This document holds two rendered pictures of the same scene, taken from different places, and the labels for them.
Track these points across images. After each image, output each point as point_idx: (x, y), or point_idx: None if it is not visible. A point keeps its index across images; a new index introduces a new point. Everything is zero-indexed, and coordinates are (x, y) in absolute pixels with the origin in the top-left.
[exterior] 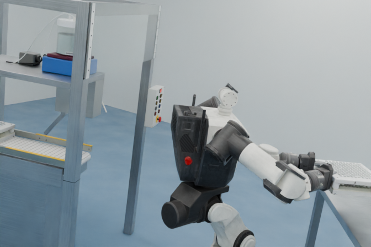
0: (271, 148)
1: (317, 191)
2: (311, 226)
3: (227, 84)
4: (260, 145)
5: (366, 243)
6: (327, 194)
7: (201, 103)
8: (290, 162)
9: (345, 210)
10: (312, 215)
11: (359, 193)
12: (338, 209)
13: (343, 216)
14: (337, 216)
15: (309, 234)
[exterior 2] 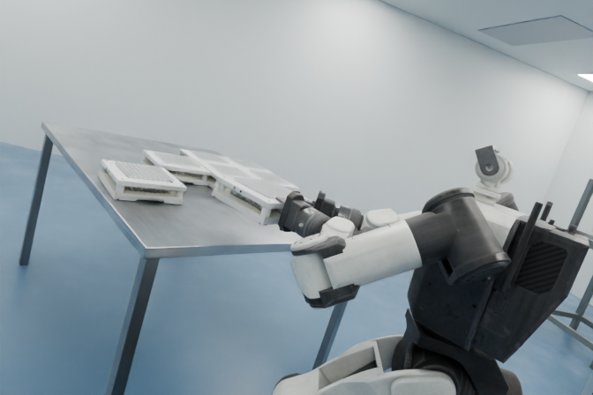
0: (344, 221)
1: (151, 266)
2: (141, 326)
3: (494, 148)
4: (349, 230)
5: None
6: (219, 244)
7: (484, 223)
8: None
9: (254, 238)
10: (137, 312)
11: None
12: (261, 242)
13: (276, 242)
14: (267, 249)
15: (136, 342)
